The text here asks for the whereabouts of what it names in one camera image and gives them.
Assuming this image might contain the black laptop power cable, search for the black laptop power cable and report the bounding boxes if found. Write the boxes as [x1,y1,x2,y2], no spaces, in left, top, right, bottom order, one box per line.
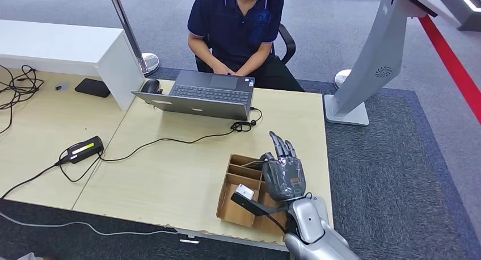
[99,107,263,163]

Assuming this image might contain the white counter block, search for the white counter block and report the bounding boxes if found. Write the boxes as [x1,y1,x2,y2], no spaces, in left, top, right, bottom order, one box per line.
[0,19,146,112]

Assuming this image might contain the chrome stanchion post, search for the chrome stanchion post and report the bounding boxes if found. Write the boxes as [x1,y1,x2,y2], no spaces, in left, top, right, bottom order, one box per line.
[105,0,161,76]

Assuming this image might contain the black mains cord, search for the black mains cord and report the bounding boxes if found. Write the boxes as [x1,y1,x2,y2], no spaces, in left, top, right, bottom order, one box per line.
[0,150,101,202]

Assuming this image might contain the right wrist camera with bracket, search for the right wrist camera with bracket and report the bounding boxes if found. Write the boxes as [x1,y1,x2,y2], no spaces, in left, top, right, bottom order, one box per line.
[230,183,289,219]

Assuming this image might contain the tangled black cables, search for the tangled black cables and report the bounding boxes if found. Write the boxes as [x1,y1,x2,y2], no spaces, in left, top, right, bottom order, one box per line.
[0,65,45,136]

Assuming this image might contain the black power brick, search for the black power brick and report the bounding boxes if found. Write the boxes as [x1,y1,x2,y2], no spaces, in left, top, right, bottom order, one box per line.
[60,136,104,166]

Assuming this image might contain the black office chair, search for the black office chair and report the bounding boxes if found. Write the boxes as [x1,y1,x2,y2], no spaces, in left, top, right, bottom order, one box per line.
[194,0,297,74]

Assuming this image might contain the dark blue area rug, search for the dark blue area rug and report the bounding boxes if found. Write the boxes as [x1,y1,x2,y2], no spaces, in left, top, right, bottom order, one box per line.
[0,66,481,260]

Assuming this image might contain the black rectangular pad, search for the black rectangular pad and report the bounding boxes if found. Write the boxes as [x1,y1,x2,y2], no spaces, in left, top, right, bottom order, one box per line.
[74,78,111,99]

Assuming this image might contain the wooden compartment tray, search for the wooden compartment tray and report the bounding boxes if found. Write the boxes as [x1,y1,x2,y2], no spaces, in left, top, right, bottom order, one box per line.
[216,153,292,237]

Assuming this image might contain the person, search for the person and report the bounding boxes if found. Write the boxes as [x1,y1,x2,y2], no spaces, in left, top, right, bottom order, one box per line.
[187,0,305,93]

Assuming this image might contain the person's right hand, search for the person's right hand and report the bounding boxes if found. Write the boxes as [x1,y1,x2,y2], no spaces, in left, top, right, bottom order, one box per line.
[212,63,234,76]

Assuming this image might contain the grey floor object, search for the grey floor object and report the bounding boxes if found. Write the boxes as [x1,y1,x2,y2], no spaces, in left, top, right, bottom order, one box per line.
[16,251,45,260]

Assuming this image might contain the grey laptop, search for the grey laptop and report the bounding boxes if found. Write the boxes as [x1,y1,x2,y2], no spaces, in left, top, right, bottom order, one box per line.
[131,69,256,121]

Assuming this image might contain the chrome stanchion base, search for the chrome stanchion base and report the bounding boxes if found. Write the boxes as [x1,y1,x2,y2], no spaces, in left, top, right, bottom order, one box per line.
[334,68,353,90]

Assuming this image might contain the dark kiosk with light strip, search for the dark kiosk with light strip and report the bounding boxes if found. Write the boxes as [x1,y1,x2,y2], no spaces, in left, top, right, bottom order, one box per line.
[436,0,481,31]

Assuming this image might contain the black computer mouse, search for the black computer mouse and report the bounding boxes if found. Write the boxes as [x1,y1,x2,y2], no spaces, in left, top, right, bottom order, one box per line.
[140,78,163,95]

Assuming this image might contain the grey kiosk stand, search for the grey kiosk stand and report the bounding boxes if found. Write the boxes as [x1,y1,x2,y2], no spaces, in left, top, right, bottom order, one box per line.
[324,0,439,127]

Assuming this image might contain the red barrier belt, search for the red barrier belt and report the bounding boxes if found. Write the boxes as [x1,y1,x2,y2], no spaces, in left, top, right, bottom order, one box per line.
[417,14,481,124]

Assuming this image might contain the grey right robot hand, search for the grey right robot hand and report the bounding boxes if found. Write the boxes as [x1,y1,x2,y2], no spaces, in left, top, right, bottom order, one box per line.
[259,131,307,203]

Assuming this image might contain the white floor cable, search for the white floor cable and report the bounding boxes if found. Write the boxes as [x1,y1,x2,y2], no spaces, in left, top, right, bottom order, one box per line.
[0,211,178,237]

